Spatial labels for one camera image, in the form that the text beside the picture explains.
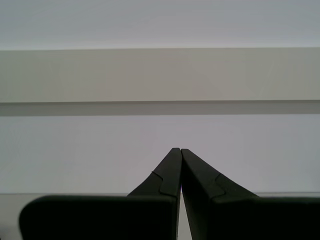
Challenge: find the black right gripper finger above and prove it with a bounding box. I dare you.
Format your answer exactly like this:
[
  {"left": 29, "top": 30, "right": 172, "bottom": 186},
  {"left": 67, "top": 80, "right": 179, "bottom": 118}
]
[
  {"left": 18, "top": 147, "right": 182, "bottom": 240},
  {"left": 180, "top": 148, "right": 320, "bottom": 240}
]

